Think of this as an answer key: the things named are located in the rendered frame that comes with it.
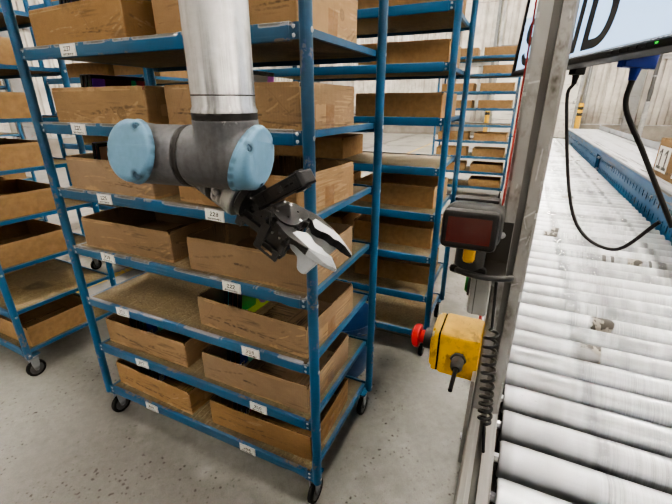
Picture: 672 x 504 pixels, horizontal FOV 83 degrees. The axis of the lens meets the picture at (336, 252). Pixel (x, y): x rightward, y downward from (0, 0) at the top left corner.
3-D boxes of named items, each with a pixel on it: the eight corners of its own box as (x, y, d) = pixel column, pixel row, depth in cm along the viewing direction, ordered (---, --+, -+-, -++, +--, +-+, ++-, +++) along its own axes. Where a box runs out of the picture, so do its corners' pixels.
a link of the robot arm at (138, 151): (162, 115, 51) (217, 131, 63) (95, 114, 54) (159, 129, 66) (162, 186, 52) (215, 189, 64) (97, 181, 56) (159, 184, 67)
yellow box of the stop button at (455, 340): (428, 343, 67) (431, 307, 64) (479, 356, 63) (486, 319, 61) (405, 397, 54) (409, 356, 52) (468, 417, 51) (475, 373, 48)
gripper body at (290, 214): (299, 249, 73) (252, 212, 75) (318, 214, 68) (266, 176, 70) (276, 265, 66) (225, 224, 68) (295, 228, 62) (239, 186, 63)
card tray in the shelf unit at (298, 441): (211, 422, 135) (207, 399, 132) (260, 370, 161) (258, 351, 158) (312, 462, 120) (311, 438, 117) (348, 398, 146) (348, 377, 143)
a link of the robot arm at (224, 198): (251, 157, 71) (215, 167, 63) (271, 172, 70) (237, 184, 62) (238, 195, 76) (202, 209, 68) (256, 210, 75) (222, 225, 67)
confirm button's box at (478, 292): (468, 293, 60) (474, 253, 58) (489, 297, 59) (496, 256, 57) (462, 313, 55) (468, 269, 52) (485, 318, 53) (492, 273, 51)
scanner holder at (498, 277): (460, 259, 54) (466, 217, 51) (514, 267, 51) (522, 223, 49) (448, 288, 45) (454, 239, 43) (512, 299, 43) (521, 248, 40)
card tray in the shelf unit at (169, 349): (109, 340, 148) (103, 317, 144) (170, 305, 173) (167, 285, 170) (188, 368, 132) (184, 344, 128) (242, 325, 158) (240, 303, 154)
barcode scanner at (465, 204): (429, 289, 44) (441, 199, 42) (446, 266, 55) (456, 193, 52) (490, 301, 42) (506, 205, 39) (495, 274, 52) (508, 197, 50)
